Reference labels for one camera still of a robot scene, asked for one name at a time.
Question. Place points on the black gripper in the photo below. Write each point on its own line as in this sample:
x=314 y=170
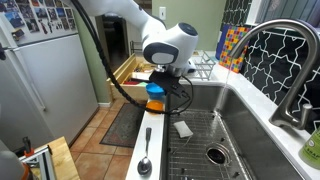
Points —
x=175 y=86

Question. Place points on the blue plastic bowl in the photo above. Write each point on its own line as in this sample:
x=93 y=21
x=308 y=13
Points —
x=154 y=91

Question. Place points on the orange cup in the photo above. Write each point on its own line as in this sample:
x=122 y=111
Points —
x=155 y=106

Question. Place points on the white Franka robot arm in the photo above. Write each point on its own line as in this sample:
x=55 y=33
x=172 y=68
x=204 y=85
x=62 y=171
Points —
x=116 y=6

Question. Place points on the white sponge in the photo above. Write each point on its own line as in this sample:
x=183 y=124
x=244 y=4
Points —
x=182 y=129

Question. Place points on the green sponge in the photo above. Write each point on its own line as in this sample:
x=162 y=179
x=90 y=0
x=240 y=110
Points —
x=142 y=83

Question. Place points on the open wooden drawer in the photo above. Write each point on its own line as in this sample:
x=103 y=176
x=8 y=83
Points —
x=130 y=93

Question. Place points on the red cloth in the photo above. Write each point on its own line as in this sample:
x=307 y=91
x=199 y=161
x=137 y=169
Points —
x=130 y=82

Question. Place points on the blue cutting board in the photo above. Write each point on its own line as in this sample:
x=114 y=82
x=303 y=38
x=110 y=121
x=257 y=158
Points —
x=220 y=43

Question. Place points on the sink drain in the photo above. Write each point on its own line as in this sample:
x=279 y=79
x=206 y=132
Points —
x=216 y=155

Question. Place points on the multicolour checkered cutting board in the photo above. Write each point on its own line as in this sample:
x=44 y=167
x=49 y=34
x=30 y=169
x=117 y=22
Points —
x=233 y=43

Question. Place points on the dark floor mat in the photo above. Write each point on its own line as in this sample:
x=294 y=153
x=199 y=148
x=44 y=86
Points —
x=123 y=133

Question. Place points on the metal spoon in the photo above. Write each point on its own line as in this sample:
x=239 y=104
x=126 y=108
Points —
x=144 y=165

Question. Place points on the stainless steel sink basin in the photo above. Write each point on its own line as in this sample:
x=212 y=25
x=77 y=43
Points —
x=260 y=140

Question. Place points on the brushed steel faucet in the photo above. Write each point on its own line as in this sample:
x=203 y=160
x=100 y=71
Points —
x=300 y=83

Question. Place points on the kitchen window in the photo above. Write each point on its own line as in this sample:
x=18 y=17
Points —
x=286 y=13

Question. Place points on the light wooden board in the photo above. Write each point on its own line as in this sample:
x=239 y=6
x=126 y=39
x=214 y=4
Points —
x=63 y=160

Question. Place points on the green soap bottle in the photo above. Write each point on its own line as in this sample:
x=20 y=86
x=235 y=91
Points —
x=311 y=150

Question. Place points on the white refrigerator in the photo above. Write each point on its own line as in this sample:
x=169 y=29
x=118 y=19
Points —
x=30 y=116

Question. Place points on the red black clamp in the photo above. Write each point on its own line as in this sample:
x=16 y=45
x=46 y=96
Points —
x=28 y=151

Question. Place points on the printed photo collage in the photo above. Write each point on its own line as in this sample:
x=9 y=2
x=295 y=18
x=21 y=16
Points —
x=31 y=25

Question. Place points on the black magnet clip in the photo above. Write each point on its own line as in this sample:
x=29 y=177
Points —
x=17 y=34

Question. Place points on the grey orange stand head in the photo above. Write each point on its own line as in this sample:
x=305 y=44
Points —
x=10 y=166

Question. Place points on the black wrist camera block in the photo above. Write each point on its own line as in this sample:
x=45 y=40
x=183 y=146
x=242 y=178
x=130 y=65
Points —
x=159 y=78

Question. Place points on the white light switch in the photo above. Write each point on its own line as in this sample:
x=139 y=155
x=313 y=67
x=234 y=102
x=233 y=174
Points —
x=162 y=13

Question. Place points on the aluminium profile frame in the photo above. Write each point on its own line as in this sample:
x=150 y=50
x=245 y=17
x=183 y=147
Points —
x=46 y=163

